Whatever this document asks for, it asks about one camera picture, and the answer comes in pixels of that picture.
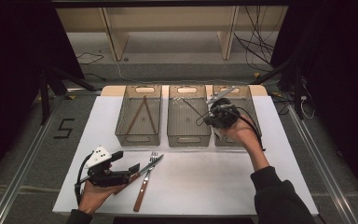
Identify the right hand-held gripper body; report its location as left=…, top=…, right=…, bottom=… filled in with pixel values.
left=205, top=87, right=242, bottom=130

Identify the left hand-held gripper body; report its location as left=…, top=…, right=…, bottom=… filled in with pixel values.
left=84, top=145, right=132, bottom=189

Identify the knife with wooden handle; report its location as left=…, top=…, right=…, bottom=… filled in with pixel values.
left=113, top=153, right=165, bottom=196

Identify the fork with wooden handle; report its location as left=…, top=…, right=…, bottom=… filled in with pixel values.
left=132, top=151, right=159, bottom=213

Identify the grey translucent plastic bin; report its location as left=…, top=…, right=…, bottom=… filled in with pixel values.
left=115, top=84, right=163, bottom=147
left=166, top=84, right=213, bottom=148
left=212, top=84, right=263, bottom=148

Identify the brown chopstick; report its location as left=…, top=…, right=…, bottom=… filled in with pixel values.
left=143, top=98, right=158, bottom=135
left=126, top=94, right=147, bottom=135

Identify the person's left hand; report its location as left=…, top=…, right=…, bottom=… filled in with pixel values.
left=78, top=164, right=127, bottom=217

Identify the white table cover sheet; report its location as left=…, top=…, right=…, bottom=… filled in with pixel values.
left=52, top=94, right=320, bottom=217

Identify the black metal stand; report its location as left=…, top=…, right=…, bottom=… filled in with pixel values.
left=38, top=64, right=102, bottom=126
left=250, top=57, right=306, bottom=121

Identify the light wooden shelf unit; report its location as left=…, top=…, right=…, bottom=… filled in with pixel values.
left=55, top=6, right=288, bottom=62

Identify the black curtain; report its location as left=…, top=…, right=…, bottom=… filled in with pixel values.
left=0, top=0, right=86, bottom=191
left=271, top=0, right=358, bottom=200

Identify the left hand-held gripper black cable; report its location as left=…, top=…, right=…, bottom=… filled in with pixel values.
left=74, top=153, right=91, bottom=207

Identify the hand-held gripper black cable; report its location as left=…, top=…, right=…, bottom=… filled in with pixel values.
left=227, top=105, right=267, bottom=153
left=74, top=153, right=91, bottom=207

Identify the right hand-held gripper black cable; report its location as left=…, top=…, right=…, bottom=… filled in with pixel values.
left=227, top=105, right=267, bottom=153

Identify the aluminium floor rail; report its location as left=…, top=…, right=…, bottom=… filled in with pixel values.
left=0, top=92, right=67, bottom=224
left=287, top=104, right=358, bottom=224

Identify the bundle of black cables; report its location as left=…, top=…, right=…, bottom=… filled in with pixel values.
left=232, top=6, right=277, bottom=73

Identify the thin black floor cable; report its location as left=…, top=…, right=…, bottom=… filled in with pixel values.
left=76, top=50, right=106, bottom=81

